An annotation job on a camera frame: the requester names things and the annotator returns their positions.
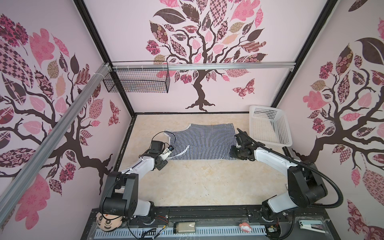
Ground black wire mesh basket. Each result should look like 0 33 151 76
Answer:
103 60 171 94

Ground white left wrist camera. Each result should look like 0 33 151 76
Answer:
160 146 174 161

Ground plush doll striped shirt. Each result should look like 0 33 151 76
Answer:
96 213 123 232

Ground pink toy on rail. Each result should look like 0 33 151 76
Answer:
239 222 252 233

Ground beige box on rail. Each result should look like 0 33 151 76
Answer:
174 222 196 234

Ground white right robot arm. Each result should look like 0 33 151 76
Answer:
230 131 328 221

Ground black right corner frame post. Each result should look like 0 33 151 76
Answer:
271 0 339 108

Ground black corner frame post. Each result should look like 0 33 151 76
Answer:
271 0 339 108
74 0 136 118

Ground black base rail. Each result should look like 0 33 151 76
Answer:
81 205 340 240

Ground aluminium rail left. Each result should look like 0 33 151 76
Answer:
1 63 111 224

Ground aluminium rail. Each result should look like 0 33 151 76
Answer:
1 63 111 224
113 62 296 71

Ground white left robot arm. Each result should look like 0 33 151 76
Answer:
99 141 174 220

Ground white stapler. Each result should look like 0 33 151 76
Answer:
298 220 326 234

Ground navy striped tank top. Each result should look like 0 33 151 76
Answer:
165 123 237 160

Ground aluminium rail back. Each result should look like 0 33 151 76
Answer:
113 62 296 71

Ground white plastic laundry basket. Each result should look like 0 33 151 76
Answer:
249 105 293 148

